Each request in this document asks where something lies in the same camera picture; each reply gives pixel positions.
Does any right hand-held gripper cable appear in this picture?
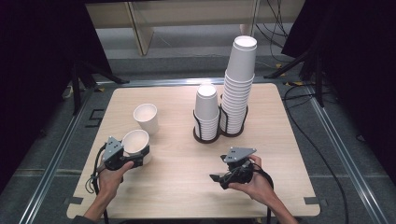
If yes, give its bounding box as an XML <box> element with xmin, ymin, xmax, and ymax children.
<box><xmin>251</xmin><ymin>161</ymin><xmax>276</xmax><ymax>224</ymax></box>

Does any black floor cable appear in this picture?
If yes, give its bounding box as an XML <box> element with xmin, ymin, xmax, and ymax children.
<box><xmin>281</xmin><ymin>82</ymin><xmax>350</xmax><ymax>224</ymax></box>

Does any white paper cup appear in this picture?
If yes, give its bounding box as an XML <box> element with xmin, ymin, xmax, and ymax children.
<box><xmin>133</xmin><ymin>103</ymin><xmax>160</xmax><ymax>135</ymax></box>
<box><xmin>121</xmin><ymin>129</ymin><xmax>153</xmax><ymax>166</ymax></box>

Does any beige wooden shelf unit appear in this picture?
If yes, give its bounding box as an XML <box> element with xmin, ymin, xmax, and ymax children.
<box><xmin>84</xmin><ymin>0</ymin><xmax>306</xmax><ymax>57</ymax></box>

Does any dark curtain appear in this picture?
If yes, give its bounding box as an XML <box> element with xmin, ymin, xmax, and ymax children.
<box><xmin>281</xmin><ymin>0</ymin><xmax>396</xmax><ymax>185</ymax></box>
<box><xmin>0</xmin><ymin>0</ymin><xmax>114</xmax><ymax>194</ymax></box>

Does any bundle of black hanging cables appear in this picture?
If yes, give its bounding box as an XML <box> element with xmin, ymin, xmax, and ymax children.
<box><xmin>255</xmin><ymin>0</ymin><xmax>291</xmax><ymax>63</ymax></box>

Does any person's right hand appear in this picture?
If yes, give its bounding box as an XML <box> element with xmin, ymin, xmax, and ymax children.
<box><xmin>228</xmin><ymin>154</ymin><xmax>276</xmax><ymax>205</ymax></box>

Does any tall stack of paper cups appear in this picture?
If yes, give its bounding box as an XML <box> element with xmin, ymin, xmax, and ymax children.
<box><xmin>219</xmin><ymin>35</ymin><xmax>259</xmax><ymax>135</ymax></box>

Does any black wire cup rack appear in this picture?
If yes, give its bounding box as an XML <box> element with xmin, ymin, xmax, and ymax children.
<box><xmin>191</xmin><ymin>94</ymin><xmax>249</xmax><ymax>145</ymax></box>

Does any person's left hand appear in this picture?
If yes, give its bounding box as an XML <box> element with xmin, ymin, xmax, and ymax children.
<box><xmin>98</xmin><ymin>161</ymin><xmax>135</xmax><ymax>201</ymax></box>

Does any left hand-held gripper cable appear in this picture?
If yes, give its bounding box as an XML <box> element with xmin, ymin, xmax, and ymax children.
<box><xmin>88</xmin><ymin>143</ymin><xmax>110</xmax><ymax>224</ymax></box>

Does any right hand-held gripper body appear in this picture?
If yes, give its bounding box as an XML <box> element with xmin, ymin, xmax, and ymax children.
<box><xmin>219</xmin><ymin>147</ymin><xmax>258</xmax><ymax>190</ymax></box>

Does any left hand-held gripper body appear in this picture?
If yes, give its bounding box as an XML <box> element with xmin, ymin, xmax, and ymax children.
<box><xmin>101</xmin><ymin>135</ymin><xmax>143</xmax><ymax>172</ymax></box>

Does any black metal stand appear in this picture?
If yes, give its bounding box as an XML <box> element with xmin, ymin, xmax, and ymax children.
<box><xmin>68</xmin><ymin>59</ymin><xmax>131</xmax><ymax>116</ymax></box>
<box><xmin>263</xmin><ymin>46</ymin><xmax>327</xmax><ymax>108</ymax></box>

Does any metal floor rail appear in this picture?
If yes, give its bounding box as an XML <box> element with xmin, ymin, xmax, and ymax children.
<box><xmin>305</xmin><ymin>85</ymin><xmax>390</xmax><ymax>224</ymax></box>
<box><xmin>18</xmin><ymin>88</ymin><xmax>96</xmax><ymax>224</ymax></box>

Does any short stack of paper cups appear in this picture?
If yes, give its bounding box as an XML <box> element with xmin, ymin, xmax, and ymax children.
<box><xmin>193</xmin><ymin>83</ymin><xmax>220</xmax><ymax>142</ymax></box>

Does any hand-held gripper cable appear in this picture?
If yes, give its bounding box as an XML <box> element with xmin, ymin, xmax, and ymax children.
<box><xmin>88</xmin><ymin>143</ymin><xmax>110</xmax><ymax>224</ymax></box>
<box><xmin>251</xmin><ymin>161</ymin><xmax>276</xmax><ymax>224</ymax></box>

